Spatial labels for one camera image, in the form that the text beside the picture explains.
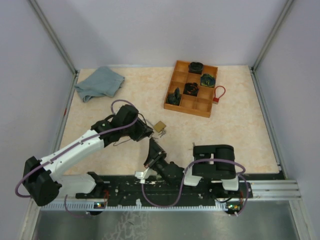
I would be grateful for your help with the blue folded cloth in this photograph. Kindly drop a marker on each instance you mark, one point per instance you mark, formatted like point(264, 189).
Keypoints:
point(103, 82)

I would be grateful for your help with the red cable lock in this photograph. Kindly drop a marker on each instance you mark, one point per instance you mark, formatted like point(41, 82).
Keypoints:
point(219, 92)

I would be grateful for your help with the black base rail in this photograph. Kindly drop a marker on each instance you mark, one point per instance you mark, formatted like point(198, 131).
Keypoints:
point(158, 191)

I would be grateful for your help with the brass padlock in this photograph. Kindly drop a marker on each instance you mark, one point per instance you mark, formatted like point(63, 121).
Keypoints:
point(158, 127)

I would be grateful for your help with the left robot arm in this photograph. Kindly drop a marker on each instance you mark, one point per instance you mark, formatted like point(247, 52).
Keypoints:
point(44, 178)

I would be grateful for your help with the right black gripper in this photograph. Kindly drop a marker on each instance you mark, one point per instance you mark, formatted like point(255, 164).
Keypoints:
point(155, 153)

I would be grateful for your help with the black cable lock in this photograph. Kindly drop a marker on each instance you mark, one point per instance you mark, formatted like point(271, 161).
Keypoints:
point(143, 118)

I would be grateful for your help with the wooden compartment tray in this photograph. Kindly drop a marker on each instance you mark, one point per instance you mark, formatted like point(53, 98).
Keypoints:
point(191, 88)

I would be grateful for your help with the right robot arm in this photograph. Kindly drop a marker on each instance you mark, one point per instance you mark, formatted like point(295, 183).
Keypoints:
point(210, 162)

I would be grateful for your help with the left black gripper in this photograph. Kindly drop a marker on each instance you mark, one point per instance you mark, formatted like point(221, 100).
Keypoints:
point(142, 129)

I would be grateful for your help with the white toothed cable duct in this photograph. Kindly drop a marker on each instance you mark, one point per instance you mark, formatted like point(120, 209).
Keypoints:
point(92, 205)

